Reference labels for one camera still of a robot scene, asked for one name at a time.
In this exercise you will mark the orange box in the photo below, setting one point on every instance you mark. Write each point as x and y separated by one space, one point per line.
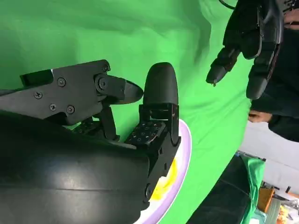
266 199

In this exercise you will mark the orange and white bread roll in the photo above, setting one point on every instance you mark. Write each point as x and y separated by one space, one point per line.
167 184

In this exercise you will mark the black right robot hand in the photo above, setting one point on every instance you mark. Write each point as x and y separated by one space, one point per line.
58 168

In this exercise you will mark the green table cloth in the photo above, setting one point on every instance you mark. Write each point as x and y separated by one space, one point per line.
116 30

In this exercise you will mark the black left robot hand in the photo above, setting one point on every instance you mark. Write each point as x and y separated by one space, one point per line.
252 28

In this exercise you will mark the lilac plate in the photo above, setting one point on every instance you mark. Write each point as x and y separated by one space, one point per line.
184 158

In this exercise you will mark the person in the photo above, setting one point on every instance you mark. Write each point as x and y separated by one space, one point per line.
287 93

